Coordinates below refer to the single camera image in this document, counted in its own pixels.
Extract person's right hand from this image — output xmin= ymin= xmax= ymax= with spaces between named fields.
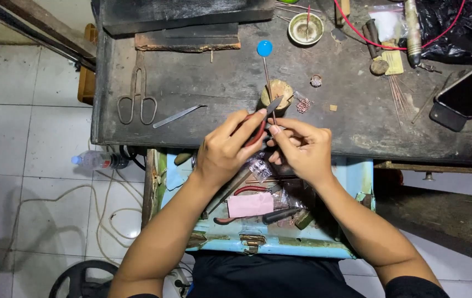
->
xmin=267 ymin=118 xmax=334 ymax=189

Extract person's left hand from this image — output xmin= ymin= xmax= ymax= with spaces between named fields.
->
xmin=194 ymin=108 xmax=268 ymax=188

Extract red-handled cutting pliers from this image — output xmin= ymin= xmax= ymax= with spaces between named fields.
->
xmin=232 ymin=95 xmax=285 ymax=148

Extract thin rod with blue disc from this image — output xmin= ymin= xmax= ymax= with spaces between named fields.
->
xmin=257 ymin=40 xmax=278 ymax=125

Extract crumpled clear plastic bag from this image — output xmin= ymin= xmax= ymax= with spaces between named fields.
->
xmin=247 ymin=156 xmax=274 ymax=183

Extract long metal file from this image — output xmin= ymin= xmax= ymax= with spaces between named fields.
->
xmin=200 ymin=169 xmax=254 ymax=220

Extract flat metal blade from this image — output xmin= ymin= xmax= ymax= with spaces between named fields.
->
xmin=153 ymin=104 xmax=209 ymax=129

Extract pink paper slip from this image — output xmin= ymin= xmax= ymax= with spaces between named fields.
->
xmin=226 ymin=192 xmax=275 ymax=219

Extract round wooden stump block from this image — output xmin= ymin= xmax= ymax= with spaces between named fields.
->
xmin=260 ymin=79 xmax=294 ymax=111

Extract light blue metal drawer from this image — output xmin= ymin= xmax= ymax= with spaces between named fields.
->
xmin=152 ymin=149 xmax=376 ymax=260

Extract large metal shears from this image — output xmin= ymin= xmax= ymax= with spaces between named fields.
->
xmin=117 ymin=50 xmax=158 ymax=126

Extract round brown stone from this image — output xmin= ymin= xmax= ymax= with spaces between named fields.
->
xmin=369 ymin=59 xmax=390 ymax=77

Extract charred brick slab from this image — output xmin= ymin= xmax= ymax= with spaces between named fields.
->
xmin=134 ymin=22 xmax=242 ymax=54

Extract clear plastic bottle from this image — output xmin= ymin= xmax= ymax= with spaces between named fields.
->
xmin=71 ymin=150 xmax=129 ymax=171

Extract dirty ceramic bowl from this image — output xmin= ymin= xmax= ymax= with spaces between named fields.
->
xmin=287 ymin=12 xmax=325 ymax=46

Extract person's black shirt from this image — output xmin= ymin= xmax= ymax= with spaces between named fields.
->
xmin=128 ymin=250 xmax=451 ymax=298

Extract white power strip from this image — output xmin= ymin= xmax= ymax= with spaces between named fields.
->
xmin=169 ymin=268 xmax=194 ymax=298

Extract black charred block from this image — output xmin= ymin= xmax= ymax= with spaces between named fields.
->
xmin=101 ymin=0 xmax=276 ymax=36

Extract dark wooden bench shelf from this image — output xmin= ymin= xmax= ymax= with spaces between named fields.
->
xmin=373 ymin=161 xmax=472 ymax=270

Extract clear plastic pouch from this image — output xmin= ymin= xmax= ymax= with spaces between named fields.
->
xmin=368 ymin=4 xmax=409 ymax=43

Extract wooden stool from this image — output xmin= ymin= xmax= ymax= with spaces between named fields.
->
xmin=77 ymin=23 xmax=98 ymax=106

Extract metal rotary handpiece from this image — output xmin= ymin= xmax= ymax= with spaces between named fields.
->
xmin=403 ymin=0 xmax=423 ymax=69

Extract black smartphone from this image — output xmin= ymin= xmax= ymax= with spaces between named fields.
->
xmin=429 ymin=51 xmax=472 ymax=132

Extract black round wheel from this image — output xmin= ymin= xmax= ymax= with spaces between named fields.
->
xmin=48 ymin=259 xmax=119 ymax=298

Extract black plastic bag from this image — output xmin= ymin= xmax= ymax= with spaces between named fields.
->
xmin=415 ymin=0 xmax=472 ymax=65

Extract dark metal bar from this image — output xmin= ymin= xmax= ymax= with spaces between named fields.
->
xmin=0 ymin=0 xmax=97 ymax=73

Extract black-handled tool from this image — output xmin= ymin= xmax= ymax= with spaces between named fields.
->
xmin=262 ymin=206 xmax=303 ymax=226

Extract black cable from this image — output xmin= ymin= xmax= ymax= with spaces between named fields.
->
xmin=118 ymin=145 xmax=146 ymax=171

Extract bundle of copper wires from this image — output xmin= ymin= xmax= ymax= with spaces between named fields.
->
xmin=386 ymin=74 xmax=411 ymax=126

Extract red cable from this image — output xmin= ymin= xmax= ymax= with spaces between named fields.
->
xmin=334 ymin=0 xmax=472 ymax=128

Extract dark wooden-handled tool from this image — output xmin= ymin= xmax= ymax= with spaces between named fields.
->
xmin=362 ymin=18 xmax=382 ymax=59

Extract white cord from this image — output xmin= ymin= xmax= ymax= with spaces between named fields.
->
xmin=6 ymin=167 xmax=146 ymax=267

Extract wooden hammer handle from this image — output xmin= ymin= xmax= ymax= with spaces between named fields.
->
xmin=335 ymin=0 xmax=351 ymax=28

